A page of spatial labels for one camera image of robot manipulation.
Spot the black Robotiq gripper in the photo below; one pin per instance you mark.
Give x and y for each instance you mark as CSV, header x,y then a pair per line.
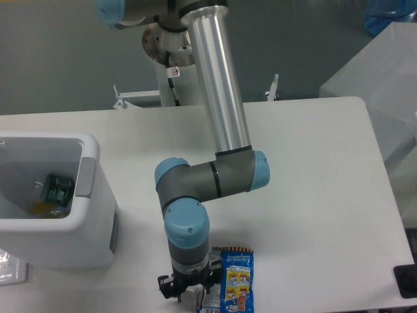
x,y
173,286

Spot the small silver torn wrapper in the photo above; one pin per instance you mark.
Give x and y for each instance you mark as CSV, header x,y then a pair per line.
x,y
192,291

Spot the blue snack bag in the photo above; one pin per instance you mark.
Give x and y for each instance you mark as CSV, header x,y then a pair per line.
x,y
235,291

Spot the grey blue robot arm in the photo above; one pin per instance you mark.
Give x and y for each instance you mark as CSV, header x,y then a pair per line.
x,y
182,188

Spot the white trash can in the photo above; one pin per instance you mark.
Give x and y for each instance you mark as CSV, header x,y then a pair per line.
x,y
84,238

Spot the dark green package in bin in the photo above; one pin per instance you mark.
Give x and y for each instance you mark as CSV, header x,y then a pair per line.
x,y
57,190

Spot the yellow wrapper in bin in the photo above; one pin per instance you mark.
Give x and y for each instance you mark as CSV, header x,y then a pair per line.
x,y
48,210

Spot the clear plastic bag at left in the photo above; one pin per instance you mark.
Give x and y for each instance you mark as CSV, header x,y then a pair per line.
x,y
13,270

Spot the left table clamp bolt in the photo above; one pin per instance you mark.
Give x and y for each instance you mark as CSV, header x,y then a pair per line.
x,y
120,101

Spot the table clamp bolt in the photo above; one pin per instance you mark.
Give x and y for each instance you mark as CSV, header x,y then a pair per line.
x,y
120,101
272,93

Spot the right table clamp bolt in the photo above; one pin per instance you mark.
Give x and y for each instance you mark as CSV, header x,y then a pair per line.
x,y
272,93

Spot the black device at edge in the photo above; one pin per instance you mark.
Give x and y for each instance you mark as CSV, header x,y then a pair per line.
x,y
405,276

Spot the blue water jug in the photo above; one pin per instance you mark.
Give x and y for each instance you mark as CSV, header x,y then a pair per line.
x,y
380,14

